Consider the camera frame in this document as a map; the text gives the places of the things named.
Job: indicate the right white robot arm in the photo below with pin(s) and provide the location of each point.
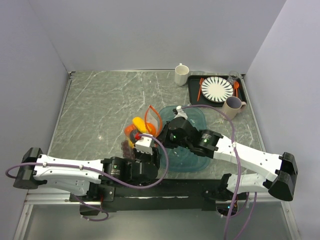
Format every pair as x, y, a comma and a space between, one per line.
272, 173

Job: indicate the smooth orange persimmon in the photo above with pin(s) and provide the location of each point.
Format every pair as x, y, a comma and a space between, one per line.
151, 129

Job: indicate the textured orange tangerine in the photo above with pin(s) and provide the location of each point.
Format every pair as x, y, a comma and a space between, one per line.
129, 129

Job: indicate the orange plastic spoon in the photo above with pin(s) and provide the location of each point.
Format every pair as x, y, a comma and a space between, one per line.
236, 86

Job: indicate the white ceramic mug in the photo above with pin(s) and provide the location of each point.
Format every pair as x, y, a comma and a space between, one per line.
181, 74

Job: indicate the dark red grape bunch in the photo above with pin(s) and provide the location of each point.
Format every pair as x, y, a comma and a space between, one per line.
127, 151

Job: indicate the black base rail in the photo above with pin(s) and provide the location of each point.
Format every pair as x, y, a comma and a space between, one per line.
169, 194

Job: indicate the clear drinking glass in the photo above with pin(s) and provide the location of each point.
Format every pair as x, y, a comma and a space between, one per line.
233, 76

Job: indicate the orange plastic fork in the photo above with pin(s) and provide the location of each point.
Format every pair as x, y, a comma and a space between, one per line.
200, 89

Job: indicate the clear zip top bag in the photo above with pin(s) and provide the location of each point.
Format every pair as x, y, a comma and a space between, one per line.
151, 115

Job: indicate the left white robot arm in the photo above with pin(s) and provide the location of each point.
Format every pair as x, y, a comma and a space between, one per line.
84, 178

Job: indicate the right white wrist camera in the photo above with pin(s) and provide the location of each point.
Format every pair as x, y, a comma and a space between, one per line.
178, 112

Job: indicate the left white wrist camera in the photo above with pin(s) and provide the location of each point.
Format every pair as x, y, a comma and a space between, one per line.
145, 144

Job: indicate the striped white plate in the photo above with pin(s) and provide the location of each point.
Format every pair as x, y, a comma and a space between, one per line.
216, 89

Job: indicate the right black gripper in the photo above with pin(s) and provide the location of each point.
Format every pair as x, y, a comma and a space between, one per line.
163, 136

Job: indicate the yellow corn cob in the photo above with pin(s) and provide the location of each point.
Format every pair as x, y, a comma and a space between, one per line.
139, 124

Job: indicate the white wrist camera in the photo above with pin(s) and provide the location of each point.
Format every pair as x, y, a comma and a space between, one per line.
178, 112
145, 144

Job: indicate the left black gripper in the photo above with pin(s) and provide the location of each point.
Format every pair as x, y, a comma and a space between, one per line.
155, 157

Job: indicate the yellow pear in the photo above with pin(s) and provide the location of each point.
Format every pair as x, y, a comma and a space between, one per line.
131, 140

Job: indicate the beige mug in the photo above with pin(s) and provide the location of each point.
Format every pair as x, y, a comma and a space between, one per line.
232, 106

